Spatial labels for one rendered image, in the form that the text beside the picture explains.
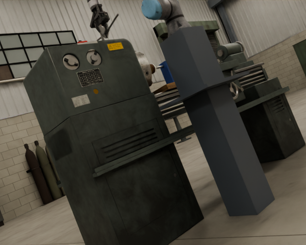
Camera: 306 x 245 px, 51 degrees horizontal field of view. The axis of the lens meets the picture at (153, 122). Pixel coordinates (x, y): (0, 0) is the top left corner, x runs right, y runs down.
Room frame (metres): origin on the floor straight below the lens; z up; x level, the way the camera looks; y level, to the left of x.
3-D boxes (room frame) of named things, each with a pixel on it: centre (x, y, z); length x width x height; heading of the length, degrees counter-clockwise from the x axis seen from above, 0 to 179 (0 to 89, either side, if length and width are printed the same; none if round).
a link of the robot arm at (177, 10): (1.88, -0.34, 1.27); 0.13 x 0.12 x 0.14; 138
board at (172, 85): (2.47, -0.19, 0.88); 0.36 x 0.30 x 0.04; 38
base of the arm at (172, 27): (1.89, -0.35, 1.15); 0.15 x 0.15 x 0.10
